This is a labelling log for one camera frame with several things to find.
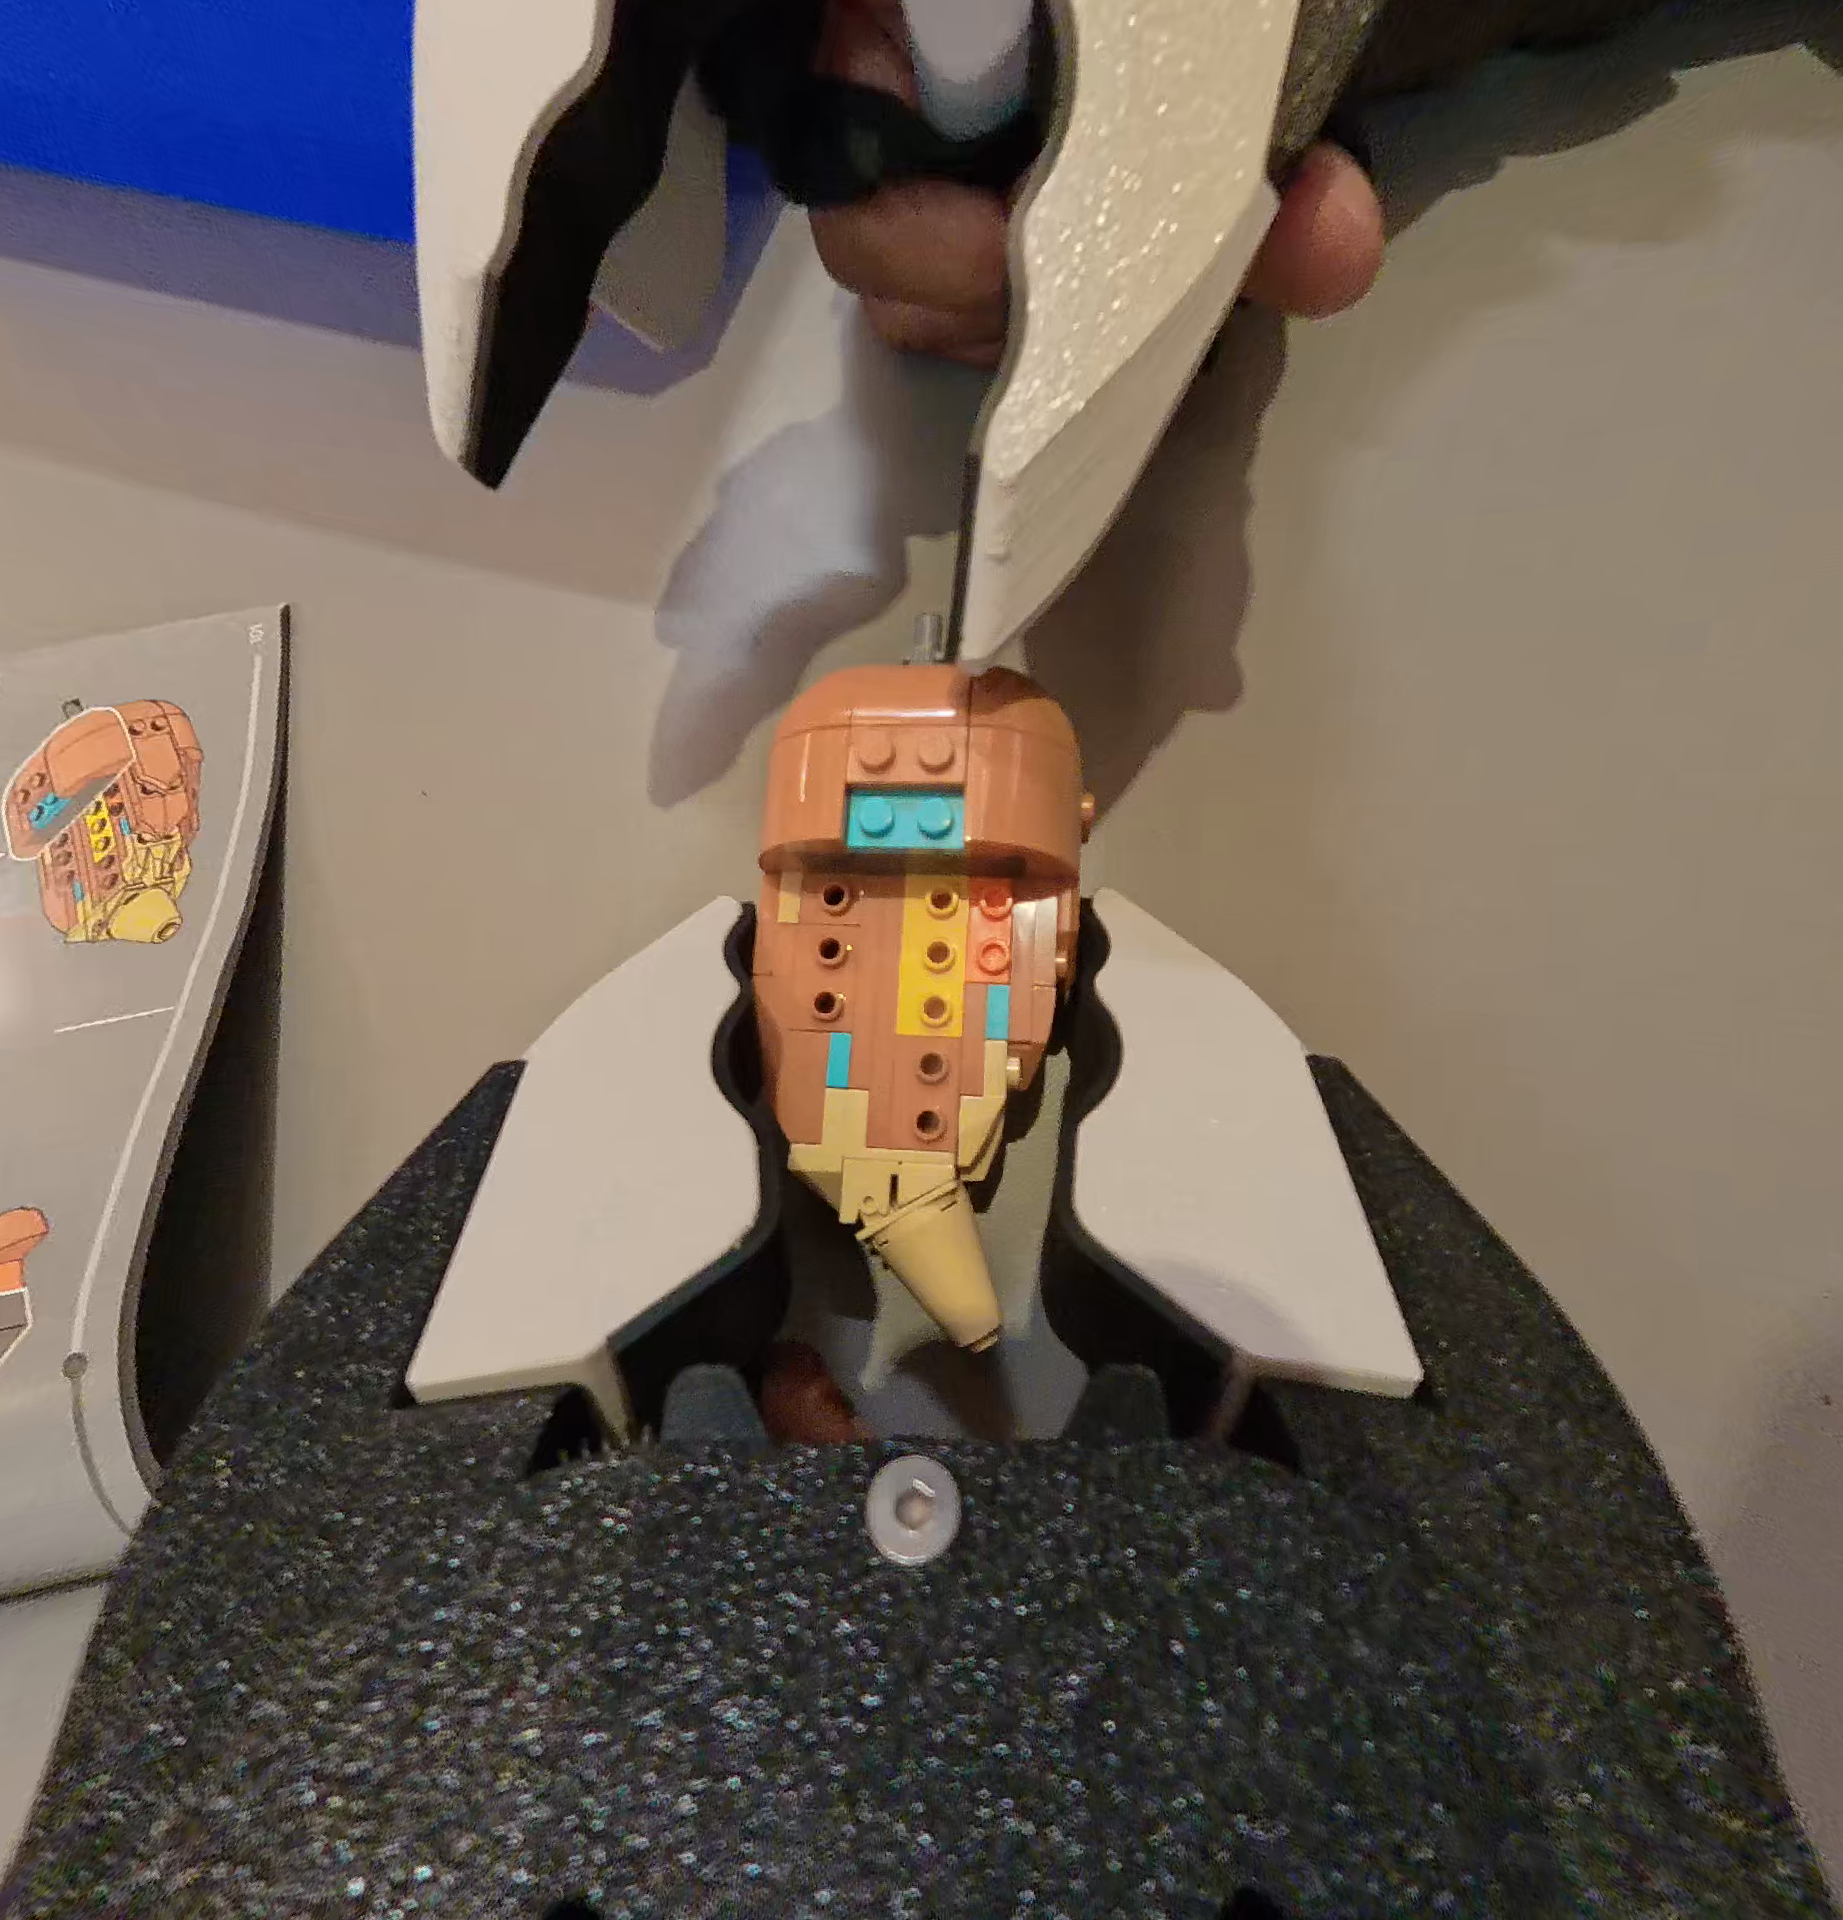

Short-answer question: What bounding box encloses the brown toy brick model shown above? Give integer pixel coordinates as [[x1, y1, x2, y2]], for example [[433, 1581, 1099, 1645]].
[[756, 606, 1088, 1358]]

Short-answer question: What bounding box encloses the person's right hand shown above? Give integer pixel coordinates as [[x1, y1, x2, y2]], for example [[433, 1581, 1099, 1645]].
[[808, 0, 1389, 368]]

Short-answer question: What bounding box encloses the light grey desk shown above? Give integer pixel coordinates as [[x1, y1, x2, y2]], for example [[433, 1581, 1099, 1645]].
[[0, 35, 1843, 1862]]

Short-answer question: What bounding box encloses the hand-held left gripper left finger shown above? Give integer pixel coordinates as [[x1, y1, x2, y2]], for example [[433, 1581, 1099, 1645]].
[[406, 900, 795, 1404]]

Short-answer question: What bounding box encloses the brick building instruction booklet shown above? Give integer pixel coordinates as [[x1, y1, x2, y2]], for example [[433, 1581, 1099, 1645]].
[[0, 606, 294, 1606]]

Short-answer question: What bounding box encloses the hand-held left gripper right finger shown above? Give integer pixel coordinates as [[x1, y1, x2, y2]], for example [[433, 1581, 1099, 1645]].
[[1064, 887, 1425, 1398]]

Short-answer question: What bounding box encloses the blue panel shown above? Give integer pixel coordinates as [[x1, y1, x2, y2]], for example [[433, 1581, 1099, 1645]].
[[0, 0, 421, 248]]

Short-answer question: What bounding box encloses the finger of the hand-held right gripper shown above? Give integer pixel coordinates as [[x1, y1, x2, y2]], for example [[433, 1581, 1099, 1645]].
[[959, 0, 1299, 662], [412, 0, 736, 488]]

